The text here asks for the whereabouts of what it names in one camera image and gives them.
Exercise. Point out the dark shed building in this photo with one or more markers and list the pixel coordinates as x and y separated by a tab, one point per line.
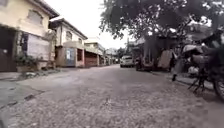
156	50

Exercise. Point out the large tree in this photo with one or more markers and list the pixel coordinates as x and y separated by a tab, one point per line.
150	16

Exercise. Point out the cream building with blue gate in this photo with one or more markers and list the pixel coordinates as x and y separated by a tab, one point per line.
68	46

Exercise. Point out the white car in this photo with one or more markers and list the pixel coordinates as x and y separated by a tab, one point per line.
126	61

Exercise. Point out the grey concrete road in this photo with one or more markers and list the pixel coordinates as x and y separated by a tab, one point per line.
110	96

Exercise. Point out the yellow two-storey building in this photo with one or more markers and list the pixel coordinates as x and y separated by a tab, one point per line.
23	30

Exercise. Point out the green bushes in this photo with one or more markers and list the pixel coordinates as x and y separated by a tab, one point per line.
25	60

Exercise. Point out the grey concrete pavement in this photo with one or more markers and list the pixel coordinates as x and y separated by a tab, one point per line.
20	75

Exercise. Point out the red vehicle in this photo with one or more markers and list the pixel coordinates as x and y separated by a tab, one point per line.
144	61

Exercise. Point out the motorcycle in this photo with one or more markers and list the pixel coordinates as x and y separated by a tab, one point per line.
208	63

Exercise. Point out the row of distant buildings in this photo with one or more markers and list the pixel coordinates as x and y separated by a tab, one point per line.
96	51

